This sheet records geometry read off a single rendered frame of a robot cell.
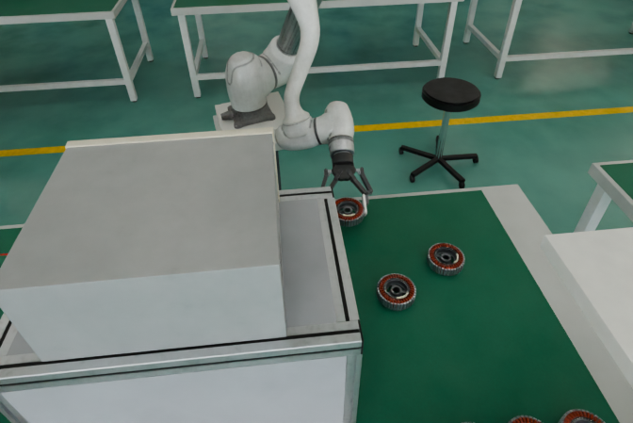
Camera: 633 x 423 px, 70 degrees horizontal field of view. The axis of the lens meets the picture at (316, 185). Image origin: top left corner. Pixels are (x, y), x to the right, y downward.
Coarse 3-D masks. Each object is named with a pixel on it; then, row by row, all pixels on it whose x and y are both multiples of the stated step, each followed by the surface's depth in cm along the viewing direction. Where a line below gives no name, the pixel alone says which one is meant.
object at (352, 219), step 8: (336, 200) 153; (344, 200) 153; (352, 200) 153; (336, 208) 150; (344, 208) 151; (352, 208) 153; (360, 208) 150; (344, 216) 148; (352, 216) 147; (360, 216) 148; (344, 224) 148; (352, 224) 148
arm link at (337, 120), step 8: (336, 104) 162; (344, 104) 163; (328, 112) 162; (336, 112) 160; (344, 112) 160; (320, 120) 161; (328, 120) 160; (336, 120) 159; (344, 120) 159; (352, 120) 163; (320, 128) 160; (328, 128) 159; (336, 128) 158; (344, 128) 158; (352, 128) 161; (320, 136) 161; (328, 136) 160; (336, 136) 158; (352, 136) 160
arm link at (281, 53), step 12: (288, 12) 171; (288, 24) 174; (276, 36) 191; (288, 36) 177; (276, 48) 186; (288, 48) 183; (276, 60) 188; (288, 60) 187; (276, 72) 190; (288, 72) 192; (276, 84) 194
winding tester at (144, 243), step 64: (256, 128) 99; (64, 192) 84; (128, 192) 83; (192, 192) 83; (256, 192) 83; (64, 256) 72; (128, 256) 71; (192, 256) 71; (256, 256) 71; (64, 320) 73; (128, 320) 75; (192, 320) 76; (256, 320) 78
